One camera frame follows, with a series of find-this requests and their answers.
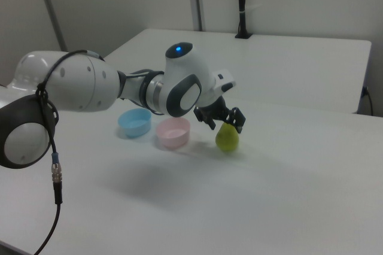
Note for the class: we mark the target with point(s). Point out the thin grey partition post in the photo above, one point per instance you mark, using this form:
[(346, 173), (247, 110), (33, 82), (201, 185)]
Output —
[(52, 12)]

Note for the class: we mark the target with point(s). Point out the green pear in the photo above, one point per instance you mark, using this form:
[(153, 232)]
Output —
[(227, 139)]

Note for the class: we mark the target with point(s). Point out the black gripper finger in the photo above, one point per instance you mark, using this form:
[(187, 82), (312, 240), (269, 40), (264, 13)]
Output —
[(237, 118), (212, 124)]

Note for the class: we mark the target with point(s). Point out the blue plastic bowl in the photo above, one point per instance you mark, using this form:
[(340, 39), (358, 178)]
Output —
[(134, 124)]

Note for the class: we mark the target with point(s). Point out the white rectangular table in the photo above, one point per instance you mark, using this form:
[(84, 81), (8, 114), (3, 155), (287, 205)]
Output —
[(284, 66)]

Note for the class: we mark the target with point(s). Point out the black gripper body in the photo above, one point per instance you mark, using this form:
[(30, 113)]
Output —
[(214, 111)]

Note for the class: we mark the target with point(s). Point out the pink plastic bowl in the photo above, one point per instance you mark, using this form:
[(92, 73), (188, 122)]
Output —
[(173, 135)]

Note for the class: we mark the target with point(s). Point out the black camera stand pole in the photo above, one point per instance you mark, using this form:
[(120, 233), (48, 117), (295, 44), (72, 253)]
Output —
[(243, 3)]

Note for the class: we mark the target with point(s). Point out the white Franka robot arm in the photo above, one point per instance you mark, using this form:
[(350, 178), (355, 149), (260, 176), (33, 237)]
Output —
[(89, 87)]

